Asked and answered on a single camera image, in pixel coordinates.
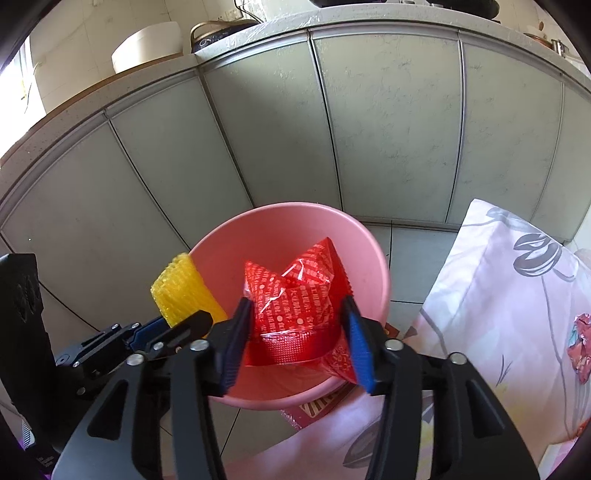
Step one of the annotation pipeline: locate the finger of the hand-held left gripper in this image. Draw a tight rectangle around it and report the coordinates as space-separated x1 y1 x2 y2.
139 310 214 365
55 318 171 370

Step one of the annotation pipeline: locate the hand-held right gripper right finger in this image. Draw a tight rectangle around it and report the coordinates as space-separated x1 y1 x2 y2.
339 295 541 480

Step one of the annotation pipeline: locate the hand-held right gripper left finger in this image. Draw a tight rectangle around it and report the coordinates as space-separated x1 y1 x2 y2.
52 298 254 480

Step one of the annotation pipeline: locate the yellow foam fruit net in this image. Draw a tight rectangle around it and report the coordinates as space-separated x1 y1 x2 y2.
151 252 229 329

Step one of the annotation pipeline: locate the red plastic wrapper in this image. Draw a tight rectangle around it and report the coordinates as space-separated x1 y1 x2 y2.
243 237 370 386

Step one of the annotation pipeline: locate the pink plastic basin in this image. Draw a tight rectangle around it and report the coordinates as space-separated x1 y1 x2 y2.
188 202 392 409

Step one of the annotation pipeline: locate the red printed packet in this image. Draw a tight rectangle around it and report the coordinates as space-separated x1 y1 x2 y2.
279 383 356 430

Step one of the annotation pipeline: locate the pale floral cloth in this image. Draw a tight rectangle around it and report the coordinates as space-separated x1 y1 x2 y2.
222 198 591 480

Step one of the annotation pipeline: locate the grey kitchen cabinet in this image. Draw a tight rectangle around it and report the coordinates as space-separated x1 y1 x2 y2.
0 18 591 259

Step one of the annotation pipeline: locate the crumpled colourful wrapper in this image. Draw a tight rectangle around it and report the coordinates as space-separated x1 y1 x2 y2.
567 313 591 385

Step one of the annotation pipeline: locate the white round container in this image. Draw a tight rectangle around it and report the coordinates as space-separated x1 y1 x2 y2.
111 21 182 75

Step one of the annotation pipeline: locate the copper pot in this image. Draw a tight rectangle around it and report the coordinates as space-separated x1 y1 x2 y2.
523 22 551 48

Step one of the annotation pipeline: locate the black power cable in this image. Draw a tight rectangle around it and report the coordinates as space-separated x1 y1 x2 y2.
233 0 260 23

